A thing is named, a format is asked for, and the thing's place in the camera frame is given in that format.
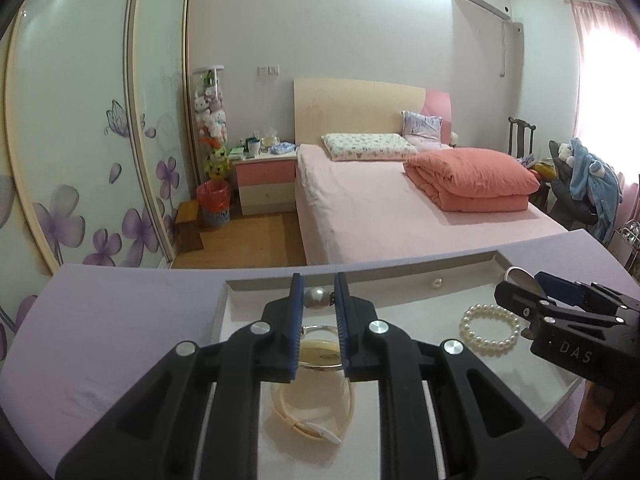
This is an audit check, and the yellow green plush toy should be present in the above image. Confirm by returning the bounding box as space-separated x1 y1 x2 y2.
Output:
206 147 232 181

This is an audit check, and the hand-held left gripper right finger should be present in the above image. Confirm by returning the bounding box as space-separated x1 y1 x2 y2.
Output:
334 272 583 480

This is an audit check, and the grey shallow cardboard tray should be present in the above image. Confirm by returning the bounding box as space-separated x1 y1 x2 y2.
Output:
192 250 586 480

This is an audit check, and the dark wooden chair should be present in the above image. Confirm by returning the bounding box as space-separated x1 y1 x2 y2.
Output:
507 116 537 158

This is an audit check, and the silver ring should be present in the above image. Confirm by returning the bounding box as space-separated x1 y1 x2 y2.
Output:
504 266 535 287

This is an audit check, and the red trash bin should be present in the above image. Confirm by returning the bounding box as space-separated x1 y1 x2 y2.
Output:
196 180 232 228

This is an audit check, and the floral print pillow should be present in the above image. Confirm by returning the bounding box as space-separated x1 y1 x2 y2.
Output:
321 132 420 162

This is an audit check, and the white pearl bracelet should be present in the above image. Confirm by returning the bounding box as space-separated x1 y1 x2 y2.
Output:
460 304 522 358

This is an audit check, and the folded orange quilt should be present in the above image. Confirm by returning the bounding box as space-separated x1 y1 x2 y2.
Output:
404 148 541 212

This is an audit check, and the grey chair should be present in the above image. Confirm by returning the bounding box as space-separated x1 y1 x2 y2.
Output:
542 140 601 226

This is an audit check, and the pink curtain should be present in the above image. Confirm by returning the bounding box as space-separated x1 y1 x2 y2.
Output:
570 0 640 221

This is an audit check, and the lavender pillow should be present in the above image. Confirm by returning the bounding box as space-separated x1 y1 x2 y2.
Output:
401 111 444 143

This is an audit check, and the yellow wristwatch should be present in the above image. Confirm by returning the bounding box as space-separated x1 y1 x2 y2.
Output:
270 337 357 445

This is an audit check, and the yellow red toy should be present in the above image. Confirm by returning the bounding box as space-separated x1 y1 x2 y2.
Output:
525 160 558 181

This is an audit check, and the person's right hand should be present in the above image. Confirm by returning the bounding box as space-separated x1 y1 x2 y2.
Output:
569 377 615 461

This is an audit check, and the small wooden stool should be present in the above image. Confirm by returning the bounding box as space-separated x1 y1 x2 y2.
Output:
175 200 205 253

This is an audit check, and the pink white nightstand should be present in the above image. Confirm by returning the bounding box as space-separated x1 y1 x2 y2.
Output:
234 152 297 216

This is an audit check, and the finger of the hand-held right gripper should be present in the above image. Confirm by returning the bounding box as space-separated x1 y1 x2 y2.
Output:
534 271 640 312
494 279 556 327

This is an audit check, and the purple tablecloth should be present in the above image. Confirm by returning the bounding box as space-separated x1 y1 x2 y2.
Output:
0 227 640 480

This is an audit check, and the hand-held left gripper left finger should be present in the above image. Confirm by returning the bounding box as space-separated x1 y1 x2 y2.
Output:
55 272 306 480

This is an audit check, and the clear plush toy display tube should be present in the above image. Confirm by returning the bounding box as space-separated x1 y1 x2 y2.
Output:
192 65 231 181

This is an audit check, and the floral sliding door wardrobe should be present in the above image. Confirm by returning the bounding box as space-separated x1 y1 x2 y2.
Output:
0 0 196 361

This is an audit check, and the metal wire rack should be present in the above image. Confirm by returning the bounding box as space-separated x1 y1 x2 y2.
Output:
612 222 640 266

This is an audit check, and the bed with beige headboard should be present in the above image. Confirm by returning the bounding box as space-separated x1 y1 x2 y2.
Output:
292 77 571 267

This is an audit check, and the blue plush robe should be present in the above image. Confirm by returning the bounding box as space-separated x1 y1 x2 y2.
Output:
570 138 623 246

